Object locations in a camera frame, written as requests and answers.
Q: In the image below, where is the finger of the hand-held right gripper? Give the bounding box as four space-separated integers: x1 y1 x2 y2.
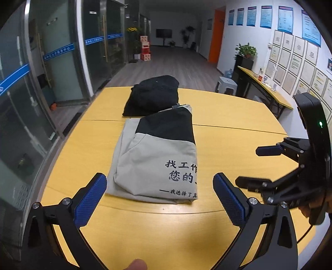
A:
256 141 305 167
235 163 308 208

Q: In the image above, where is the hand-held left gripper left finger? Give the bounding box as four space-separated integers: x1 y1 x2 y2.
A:
22 172 108 270

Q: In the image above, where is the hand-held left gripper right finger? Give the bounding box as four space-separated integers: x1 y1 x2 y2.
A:
213 172 299 270

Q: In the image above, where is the grey and black shirt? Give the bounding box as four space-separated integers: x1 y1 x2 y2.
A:
106 104 199 204

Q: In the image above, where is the person's right hand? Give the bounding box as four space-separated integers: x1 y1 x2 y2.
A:
299 195 327 218

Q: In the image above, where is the person's left hand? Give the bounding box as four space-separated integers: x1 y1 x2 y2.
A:
122 258 148 270

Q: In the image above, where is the narrow yellow side table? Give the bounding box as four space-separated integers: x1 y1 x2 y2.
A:
237 66 294 120

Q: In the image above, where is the grey plastic stool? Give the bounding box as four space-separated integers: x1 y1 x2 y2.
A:
215 76 238 95

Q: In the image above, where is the black cabinet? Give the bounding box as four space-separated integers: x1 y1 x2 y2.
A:
232 54 254 98

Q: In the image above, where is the grid of framed certificates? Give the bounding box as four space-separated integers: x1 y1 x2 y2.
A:
267 30 332 118

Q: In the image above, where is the green potted plant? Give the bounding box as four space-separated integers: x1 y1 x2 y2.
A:
235 43 258 59

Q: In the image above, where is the black folded garment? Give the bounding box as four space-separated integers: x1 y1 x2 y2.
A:
122 75 180 118

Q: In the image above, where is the orange door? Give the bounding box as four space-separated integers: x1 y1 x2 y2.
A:
209 9 226 64

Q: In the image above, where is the tall potted plant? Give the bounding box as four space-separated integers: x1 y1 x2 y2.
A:
181 26 195 49

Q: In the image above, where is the glass double door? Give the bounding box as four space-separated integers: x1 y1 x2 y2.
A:
83 0 125 83

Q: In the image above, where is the sunflower flower stand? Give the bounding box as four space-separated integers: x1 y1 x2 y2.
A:
126 27 142 63

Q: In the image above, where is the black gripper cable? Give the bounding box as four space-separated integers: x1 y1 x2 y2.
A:
296 223 315 244

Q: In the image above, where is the row of blue wall posters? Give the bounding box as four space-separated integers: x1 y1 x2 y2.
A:
207 0 322 48

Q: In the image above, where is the brass door handle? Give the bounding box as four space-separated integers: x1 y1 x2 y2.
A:
102 12 108 63

